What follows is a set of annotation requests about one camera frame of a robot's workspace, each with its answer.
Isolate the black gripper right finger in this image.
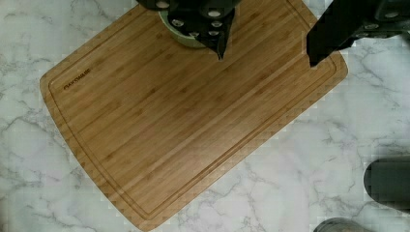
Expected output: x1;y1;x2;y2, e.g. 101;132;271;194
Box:
307;0;410;67

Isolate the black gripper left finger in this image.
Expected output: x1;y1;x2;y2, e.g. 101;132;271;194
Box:
136;0;242;60

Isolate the light green bowl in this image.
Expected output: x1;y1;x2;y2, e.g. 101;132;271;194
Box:
159;11;205;48

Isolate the bamboo cutting board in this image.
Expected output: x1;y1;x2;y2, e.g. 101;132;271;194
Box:
40;0;347;231

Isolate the dark grey cylindrical object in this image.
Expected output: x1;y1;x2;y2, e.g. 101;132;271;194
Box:
364;157;410;214

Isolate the grey round object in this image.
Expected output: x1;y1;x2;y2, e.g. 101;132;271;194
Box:
313;217;371;232

